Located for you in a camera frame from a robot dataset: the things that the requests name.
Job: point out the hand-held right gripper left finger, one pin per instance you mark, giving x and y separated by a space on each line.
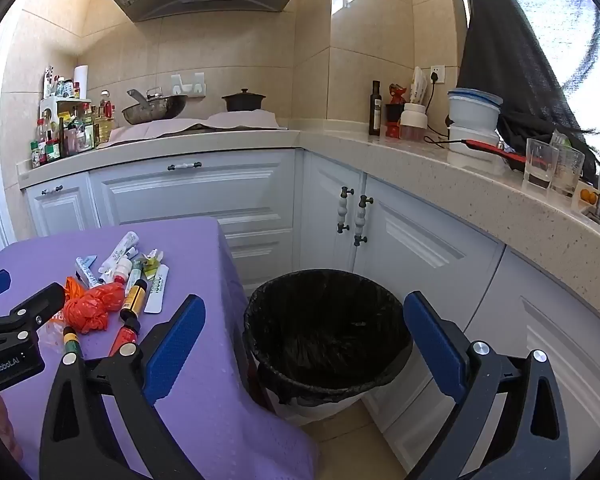
177 345

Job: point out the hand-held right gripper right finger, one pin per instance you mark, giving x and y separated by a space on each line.
435 345

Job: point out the clear plastic wrapper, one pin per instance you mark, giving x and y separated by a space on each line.
50 327

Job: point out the red vial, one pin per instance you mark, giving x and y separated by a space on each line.
125 337

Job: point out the orange plastic bag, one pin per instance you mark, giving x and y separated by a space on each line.
92 307

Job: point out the white tube green print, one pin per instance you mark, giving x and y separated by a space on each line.
157 290

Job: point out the teal white tube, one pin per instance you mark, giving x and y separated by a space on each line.
136 269

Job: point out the green yellow packet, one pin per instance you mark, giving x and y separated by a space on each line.
152 260

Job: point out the white bottle red cap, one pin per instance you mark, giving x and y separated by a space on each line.
122 270

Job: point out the plain white squeeze tube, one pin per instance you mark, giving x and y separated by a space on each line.
120 255

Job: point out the trash bin with black liner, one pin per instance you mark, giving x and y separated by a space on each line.
330 320

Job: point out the person's left hand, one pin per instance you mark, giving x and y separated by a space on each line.
2 420

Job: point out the purple tablecloth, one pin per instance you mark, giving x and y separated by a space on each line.
205 400

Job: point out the white panelled cabinet door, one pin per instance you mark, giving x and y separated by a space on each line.
420 250

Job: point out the small white cabinet door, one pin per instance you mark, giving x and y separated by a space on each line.
62 210

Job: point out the large white cabinet door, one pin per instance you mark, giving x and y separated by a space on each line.
555 335

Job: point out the wide white cabinet front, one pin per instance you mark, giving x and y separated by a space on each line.
195 200

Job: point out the narrow white cabinet door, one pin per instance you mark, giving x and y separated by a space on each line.
325 220

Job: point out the group of condiment bottles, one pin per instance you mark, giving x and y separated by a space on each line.
62 130

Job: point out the beige stone kitchen countertop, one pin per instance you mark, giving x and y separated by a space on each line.
480 180

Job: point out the white plastic container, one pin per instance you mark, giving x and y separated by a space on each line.
472 152

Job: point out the yellow cooking oil bottle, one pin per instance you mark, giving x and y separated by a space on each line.
105 122

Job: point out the clear drinking glass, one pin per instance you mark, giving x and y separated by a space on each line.
540 165

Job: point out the clear measuring cup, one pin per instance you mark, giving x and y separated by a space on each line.
569 170

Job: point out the paper towel roll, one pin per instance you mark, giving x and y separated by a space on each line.
81 80

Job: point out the white jar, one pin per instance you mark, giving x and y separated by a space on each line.
413 120

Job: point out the pale stove cover cloth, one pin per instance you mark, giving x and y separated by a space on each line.
220 122

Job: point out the steel wok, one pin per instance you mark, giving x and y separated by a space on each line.
155 107

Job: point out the red black kitchen gadget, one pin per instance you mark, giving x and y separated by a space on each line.
395 115

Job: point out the white bowl blue lid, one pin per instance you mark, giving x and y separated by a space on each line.
475 107

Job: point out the dark olive oil bottle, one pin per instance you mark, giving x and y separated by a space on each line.
375 110

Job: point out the black lidded pot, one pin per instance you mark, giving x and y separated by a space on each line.
244 101

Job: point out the white utensil pack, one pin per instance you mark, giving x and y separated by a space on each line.
419 85

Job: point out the dark curtain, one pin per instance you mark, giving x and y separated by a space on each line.
505 35

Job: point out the white wall socket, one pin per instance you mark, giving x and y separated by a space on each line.
437 74

